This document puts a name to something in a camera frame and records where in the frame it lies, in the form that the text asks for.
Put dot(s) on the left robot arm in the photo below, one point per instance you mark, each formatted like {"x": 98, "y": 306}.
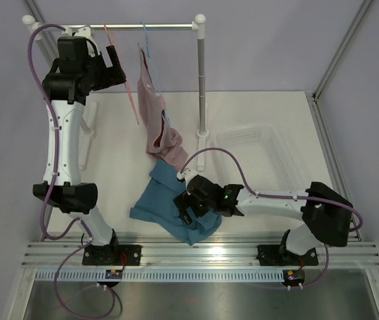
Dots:
{"x": 78, "y": 70}

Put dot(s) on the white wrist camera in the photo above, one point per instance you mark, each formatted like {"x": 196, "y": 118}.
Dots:
{"x": 186, "y": 175}
{"x": 84, "y": 31}

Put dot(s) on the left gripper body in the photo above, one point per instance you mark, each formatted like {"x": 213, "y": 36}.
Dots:
{"x": 99, "y": 76}

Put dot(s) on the white slotted cable duct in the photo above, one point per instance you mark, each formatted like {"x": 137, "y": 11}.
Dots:
{"x": 163, "y": 275}

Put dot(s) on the left aluminium frame post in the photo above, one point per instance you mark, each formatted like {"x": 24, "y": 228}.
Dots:
{"x": 44, "y": 41}

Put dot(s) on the blue wire hanger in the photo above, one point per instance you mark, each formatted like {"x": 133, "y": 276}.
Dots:
{"x": 153, "y": 78}

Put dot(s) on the aluminium frame post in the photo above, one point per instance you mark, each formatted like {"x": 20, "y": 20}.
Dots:
{"x": 343, "y": 46}
{"x": 44, "y": 41}

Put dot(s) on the aluminium mounting rail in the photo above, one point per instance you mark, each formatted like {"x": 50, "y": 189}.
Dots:
{"x": 217, "y": 252}

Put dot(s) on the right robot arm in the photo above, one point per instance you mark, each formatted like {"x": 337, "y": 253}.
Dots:
{"x": 325, "y": 215}

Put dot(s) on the mauve tank top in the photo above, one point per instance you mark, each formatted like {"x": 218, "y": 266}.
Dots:
{"x": 162, "y": 143}

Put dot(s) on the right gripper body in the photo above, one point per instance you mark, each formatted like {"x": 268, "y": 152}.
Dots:
{"x": 200, "y": 208}

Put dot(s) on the metal clothes rack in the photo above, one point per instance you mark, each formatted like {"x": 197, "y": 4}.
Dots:
{"x": 197, "y": 25}

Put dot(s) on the pink wire hanger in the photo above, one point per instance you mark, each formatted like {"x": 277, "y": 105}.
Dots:
{"x": 113, "y": 42}

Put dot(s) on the right aluminium frame post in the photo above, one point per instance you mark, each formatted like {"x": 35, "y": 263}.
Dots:
{"x": 343, "y": 46}

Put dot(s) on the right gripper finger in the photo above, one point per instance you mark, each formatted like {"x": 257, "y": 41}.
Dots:
{"x": 187, "y": 216}
{"x": 181, "y": 202}

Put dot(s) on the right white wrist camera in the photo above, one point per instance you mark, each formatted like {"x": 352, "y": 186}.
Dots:
{"x": 186, "y": 175}

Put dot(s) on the white plastic basket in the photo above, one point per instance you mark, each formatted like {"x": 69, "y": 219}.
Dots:
{"x": 263, "y": 156}

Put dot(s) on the teal tank top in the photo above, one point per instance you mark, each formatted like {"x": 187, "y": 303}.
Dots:
{"x": 156, "y": 205}

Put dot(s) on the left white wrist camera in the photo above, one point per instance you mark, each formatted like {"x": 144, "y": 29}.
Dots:
{"x": 84, "y": 31}

